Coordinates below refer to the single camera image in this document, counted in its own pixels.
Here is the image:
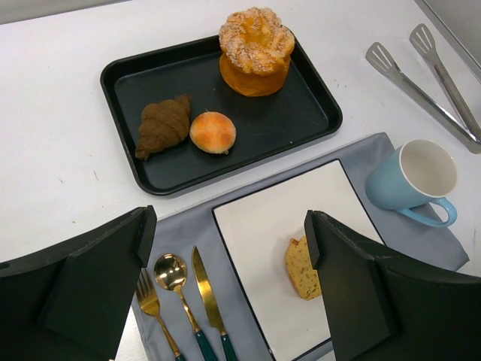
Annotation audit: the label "seeded bread slice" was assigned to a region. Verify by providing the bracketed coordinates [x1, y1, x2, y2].
[285, 235, 322, 301]

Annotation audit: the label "gold spoon green handle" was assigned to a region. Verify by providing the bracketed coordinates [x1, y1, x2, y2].
[153, 253, 218, 361]

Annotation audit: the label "light blue mug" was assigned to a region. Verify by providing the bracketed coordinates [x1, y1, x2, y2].
[365, 139, 458, 228]

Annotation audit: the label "large sugared orange brioche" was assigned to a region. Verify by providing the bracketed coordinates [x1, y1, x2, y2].
[219, 7, 295, 97]

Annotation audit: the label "metal tongs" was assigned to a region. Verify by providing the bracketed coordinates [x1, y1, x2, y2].
[365, 23, 480, 154]

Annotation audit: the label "gold fork green handle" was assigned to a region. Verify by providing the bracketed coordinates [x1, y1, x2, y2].
[135, 268, 186, 361]

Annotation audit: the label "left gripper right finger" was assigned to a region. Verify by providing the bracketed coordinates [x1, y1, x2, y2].
[304, 211, 480, 360]

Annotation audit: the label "small round bun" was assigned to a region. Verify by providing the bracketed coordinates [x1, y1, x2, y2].
[189, 111, 237, 154]

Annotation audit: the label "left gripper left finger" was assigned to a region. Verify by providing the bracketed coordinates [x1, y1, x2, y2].
[1, 206, 157, 360]

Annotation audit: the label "brown chocolate croissant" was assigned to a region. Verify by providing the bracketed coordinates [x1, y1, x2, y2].
[135, 94, 191, 160]

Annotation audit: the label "gold knife green handle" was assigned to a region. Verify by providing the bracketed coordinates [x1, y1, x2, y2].
[192, 246, 238, 361]

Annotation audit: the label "black baking tray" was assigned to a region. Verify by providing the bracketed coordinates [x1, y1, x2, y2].
[100, 36, 343, 196]

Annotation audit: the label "white square plate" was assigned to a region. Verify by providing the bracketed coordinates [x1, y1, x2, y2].
[213, 159, 382, 360]

